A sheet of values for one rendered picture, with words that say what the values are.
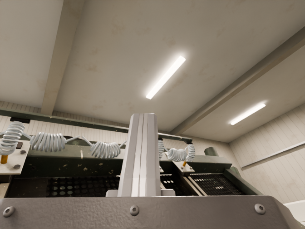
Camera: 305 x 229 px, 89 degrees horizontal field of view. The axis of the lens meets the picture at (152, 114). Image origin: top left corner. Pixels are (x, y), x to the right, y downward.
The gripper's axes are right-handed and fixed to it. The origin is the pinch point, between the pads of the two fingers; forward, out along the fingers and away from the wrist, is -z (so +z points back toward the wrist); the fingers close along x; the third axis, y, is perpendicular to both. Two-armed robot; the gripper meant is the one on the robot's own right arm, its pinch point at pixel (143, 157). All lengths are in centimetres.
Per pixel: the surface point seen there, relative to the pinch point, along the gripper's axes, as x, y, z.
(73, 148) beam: 35, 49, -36
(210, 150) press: -174, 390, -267
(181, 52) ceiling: -57, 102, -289
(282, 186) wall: -472, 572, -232
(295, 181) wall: -497, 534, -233
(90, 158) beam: 27, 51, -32
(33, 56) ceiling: 187, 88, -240
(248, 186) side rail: -69, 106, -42
